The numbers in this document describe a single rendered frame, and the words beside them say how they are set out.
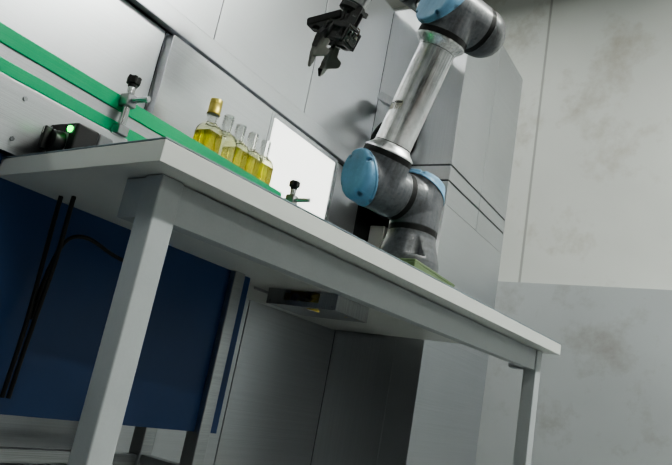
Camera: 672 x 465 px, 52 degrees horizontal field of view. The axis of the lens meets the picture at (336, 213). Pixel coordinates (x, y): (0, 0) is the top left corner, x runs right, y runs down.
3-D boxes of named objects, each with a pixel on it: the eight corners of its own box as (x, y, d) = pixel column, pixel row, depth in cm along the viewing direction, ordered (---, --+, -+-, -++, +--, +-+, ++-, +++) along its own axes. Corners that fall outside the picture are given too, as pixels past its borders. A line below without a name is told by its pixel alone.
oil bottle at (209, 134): (191, 202, 179) (209, 128, 185) (207, 203, 176) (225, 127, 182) (176, 195, 175) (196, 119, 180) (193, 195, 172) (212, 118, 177)
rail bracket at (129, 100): (120, 141, 138) (137, 82, 142) (146, 140, 135) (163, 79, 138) (105, 133, 135) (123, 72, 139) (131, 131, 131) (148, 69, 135)
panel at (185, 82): (314, 246, 251) (331, 160, 260) (321, 246, 249) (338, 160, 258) (134, 150, 178) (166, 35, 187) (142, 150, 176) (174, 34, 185)
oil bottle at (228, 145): (206, 210, 184) (224, 137, 189) (222, 210, 181) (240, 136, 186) (192, 203, 179) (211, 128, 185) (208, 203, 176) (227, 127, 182)
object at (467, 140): (426, 249, 334) (451, 85, 357) (501, 253, 314) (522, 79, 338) (359, 202, 278) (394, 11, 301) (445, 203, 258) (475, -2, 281)
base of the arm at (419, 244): (448, 282, 158) (455, 242, 161) (417, 261, 147) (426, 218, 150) (392, 278, 167) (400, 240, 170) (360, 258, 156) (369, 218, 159)
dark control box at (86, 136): (73, 183, 127) (85, 141, 129) (101, 183, 123) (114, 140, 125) (35, 167, 120) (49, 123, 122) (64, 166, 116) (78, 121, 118)
